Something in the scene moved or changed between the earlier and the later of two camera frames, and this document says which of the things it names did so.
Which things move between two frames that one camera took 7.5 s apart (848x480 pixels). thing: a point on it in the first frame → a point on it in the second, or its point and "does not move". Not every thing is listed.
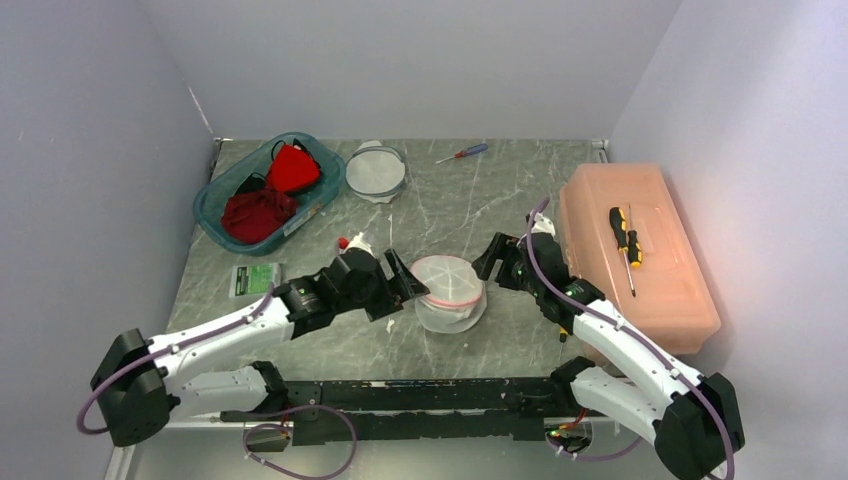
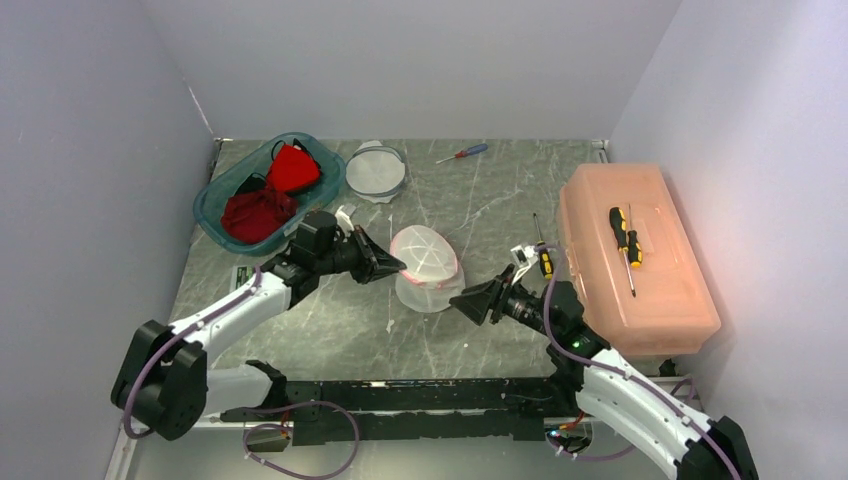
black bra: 252,183 does not move
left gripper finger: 410,285 → 369,260
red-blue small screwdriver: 467,152 does not move
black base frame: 418,410 does not move
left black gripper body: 379,295 → 337,259
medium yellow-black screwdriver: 634,249 does not move
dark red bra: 252,217 does not move
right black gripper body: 520,276 → 522,306
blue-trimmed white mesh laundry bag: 375,172 does not move
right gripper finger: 503,247 → 477,301
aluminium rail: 122,454 does not move
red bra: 292,169 does not move
